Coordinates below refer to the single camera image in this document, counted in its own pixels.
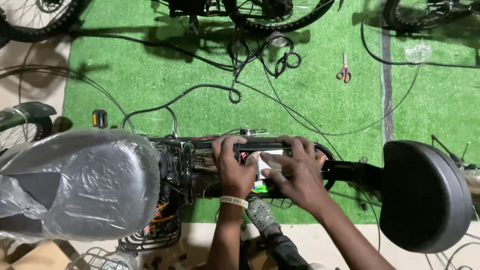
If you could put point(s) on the person's left hand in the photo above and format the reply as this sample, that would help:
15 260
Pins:
232 172

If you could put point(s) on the person's right hand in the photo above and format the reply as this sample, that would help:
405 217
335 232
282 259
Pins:
300 176

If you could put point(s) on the white controller box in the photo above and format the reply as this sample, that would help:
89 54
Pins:
263 165

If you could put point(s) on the black electric bike frame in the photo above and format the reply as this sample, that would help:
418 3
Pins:
348 171

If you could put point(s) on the cream rubber wristband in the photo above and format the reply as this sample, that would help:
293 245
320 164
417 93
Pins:
234 201

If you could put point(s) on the grey sneaker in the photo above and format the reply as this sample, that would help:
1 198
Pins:
262 217

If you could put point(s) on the person's black trouser leg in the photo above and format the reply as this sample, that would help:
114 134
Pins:
285 251

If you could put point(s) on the large green turf mat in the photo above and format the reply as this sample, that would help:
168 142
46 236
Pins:
157 86

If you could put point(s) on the black bike saddle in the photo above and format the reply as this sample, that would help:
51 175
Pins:
423 195

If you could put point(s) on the plastic-wrapped grey seat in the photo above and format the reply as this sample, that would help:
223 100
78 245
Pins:
90 183

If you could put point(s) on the black pedal with orange reflector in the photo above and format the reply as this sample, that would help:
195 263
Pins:
99 119

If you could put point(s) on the black bicycle with thin spokes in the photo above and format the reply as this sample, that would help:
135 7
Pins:
262 15

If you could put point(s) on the narrow green turf mat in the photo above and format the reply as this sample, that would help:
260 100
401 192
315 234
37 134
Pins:
442 101

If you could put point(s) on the clear plastic bag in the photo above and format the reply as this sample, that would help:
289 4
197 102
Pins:
417 52

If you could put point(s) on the bicycle wheel with disc hub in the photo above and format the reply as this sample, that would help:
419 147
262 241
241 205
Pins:
420 15

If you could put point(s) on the bicycle wheel with black fender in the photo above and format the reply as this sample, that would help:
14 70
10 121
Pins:
22 120

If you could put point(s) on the brown cardboard box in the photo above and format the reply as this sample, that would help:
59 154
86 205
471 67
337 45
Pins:
33 258

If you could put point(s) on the bicycle wheel with knobby tyre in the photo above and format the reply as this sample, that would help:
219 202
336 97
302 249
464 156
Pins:
33 22

